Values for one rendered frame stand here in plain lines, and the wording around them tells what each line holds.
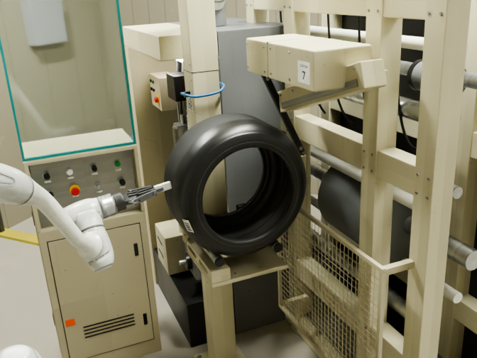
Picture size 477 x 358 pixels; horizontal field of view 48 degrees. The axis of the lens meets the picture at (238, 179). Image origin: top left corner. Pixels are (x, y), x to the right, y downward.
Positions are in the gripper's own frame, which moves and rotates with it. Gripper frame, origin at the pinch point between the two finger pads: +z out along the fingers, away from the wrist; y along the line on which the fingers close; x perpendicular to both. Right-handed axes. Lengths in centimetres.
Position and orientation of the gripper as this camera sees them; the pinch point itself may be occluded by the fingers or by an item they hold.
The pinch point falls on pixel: (162, 187)
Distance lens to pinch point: 221.1
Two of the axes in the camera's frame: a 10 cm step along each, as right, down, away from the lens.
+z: 9.1, -3.1, 2.9
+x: 1.8, 9.0, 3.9
